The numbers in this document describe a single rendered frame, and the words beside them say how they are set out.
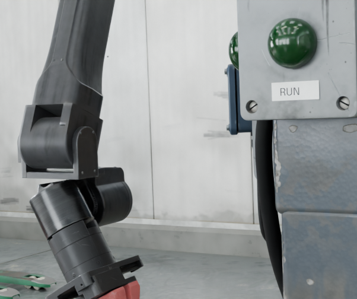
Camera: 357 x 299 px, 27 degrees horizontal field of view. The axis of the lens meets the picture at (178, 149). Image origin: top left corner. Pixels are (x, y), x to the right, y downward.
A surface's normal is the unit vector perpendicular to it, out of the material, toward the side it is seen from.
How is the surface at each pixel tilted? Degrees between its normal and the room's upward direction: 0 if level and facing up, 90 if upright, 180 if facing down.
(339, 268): 90
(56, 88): 70
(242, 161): 90
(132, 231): 90
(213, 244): 90
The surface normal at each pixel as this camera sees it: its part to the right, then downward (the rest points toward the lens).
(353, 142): -0.51, 0.07
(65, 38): -0.49, -0.29
